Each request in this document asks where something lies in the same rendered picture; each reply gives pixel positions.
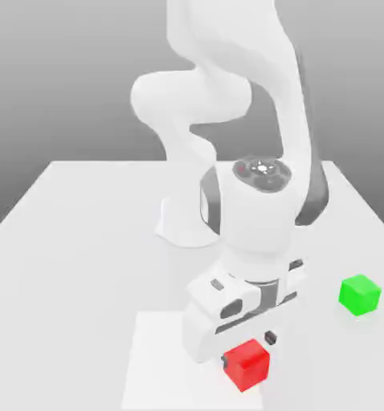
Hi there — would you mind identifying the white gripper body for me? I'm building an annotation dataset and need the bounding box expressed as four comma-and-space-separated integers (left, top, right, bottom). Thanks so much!
182, 290, 309, 364

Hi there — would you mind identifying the small red cube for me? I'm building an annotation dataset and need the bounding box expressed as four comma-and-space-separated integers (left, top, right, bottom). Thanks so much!
223, 338, 272, 393

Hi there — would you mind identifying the small green cube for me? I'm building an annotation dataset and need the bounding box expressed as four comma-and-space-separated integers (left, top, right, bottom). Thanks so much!
338, 273, 382, 318

